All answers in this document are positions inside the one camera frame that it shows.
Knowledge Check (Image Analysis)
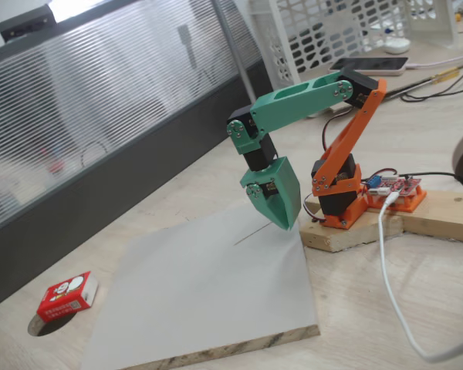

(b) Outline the red and white small carton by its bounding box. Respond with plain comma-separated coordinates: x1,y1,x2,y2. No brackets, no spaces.
36,271,100,324

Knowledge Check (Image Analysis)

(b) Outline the black depth camera sensor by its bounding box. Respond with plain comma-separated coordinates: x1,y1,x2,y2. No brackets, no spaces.
0,4,58,42

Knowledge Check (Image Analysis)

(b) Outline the wooden base block with holes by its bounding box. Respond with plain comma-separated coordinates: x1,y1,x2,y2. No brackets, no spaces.
299,198,405,254

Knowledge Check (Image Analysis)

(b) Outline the grey laminated board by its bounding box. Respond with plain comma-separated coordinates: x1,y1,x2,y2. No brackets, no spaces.
79,203,320,370

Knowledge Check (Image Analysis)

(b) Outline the red circuit board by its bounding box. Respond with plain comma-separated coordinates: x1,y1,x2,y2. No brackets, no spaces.
364,173,424,198

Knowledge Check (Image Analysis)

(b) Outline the white basket with oval holes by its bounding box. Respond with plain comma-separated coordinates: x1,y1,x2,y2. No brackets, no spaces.
248,0,366,119

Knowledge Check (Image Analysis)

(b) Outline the smartphone in pink case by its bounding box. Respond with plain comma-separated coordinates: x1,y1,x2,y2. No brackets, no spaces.
329,56,410,77

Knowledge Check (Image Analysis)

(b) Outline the light wooden base plank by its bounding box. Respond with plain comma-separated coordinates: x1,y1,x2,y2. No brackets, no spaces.
399,187,463,244

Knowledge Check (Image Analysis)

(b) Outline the grey desk partition with glass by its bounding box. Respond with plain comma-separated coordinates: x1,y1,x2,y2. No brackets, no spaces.
0,0,279,315

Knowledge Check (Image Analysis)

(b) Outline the brown cardboard sheet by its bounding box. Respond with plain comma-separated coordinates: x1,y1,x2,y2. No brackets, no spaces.
323,45,463,114

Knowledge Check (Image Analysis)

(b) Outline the white earbud case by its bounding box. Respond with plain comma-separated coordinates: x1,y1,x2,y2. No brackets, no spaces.
383,37,412,55

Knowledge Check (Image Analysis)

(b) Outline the yellow probe tool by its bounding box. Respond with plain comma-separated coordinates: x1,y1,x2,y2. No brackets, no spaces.
385,66,461,100

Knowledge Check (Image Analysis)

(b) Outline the white basket with diamond mesh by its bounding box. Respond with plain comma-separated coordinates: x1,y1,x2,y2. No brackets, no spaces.
277,0,461,50

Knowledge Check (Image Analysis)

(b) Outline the white USB cable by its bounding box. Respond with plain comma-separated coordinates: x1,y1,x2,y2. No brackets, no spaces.
377,192,463,364

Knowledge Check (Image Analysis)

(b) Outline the orange circuit board mount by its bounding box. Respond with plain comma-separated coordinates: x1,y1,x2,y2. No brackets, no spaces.
364,183,428,214

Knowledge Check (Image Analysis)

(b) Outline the silver metal partition post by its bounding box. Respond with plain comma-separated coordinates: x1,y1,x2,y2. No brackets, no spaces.
211,0,258,106

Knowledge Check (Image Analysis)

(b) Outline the black power cable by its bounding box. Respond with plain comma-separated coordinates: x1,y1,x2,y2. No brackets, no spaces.
399,171,463,184

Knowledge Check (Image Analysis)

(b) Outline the thin black cable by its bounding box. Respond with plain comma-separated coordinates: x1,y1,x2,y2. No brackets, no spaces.
400,57,463,103

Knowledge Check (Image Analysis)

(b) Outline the white phone charging cable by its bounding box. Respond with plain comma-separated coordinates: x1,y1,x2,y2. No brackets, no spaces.
407,52,463,72

